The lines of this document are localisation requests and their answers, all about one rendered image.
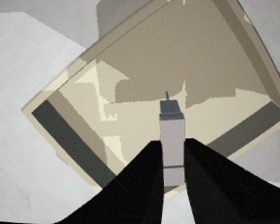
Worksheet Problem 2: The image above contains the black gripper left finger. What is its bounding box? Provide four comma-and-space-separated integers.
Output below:
52, 140, 164, 224

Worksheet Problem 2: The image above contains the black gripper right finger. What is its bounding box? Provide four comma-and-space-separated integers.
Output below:
183, 138, 280, 224

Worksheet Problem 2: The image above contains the beige shallow tray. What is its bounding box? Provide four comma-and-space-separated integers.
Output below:
21, 0, 280, 192

